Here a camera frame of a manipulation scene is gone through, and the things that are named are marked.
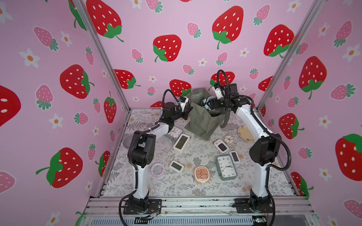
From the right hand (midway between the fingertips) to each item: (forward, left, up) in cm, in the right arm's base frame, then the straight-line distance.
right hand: (210, 100), depth 89 cm
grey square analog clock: (-12, +24, -23) cm, 36 cm away
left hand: (-2, +11, -5) cm, 12 cm away
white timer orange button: (-19, -10, -24) cm, 32 cm away
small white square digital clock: (-36, +20, -24) cm, 47 cm away
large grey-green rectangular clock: (-33, -11, -25) cm, 43 cm away
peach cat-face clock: (-39, +3, -25) cm, 46 cm away
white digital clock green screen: (-19, +18, -23) cm, 35 cm away
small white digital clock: (-26, -18, -25) cm, 40 cm away
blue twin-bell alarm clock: (0, +4, -1) cm, 4 cm away
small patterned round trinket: (-12, -16, -26) cm, 32 cm away
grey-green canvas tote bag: (-10, +4, -10) cm, 14 cm away
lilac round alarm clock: (-39, +31, -23) cm, 54 cm away
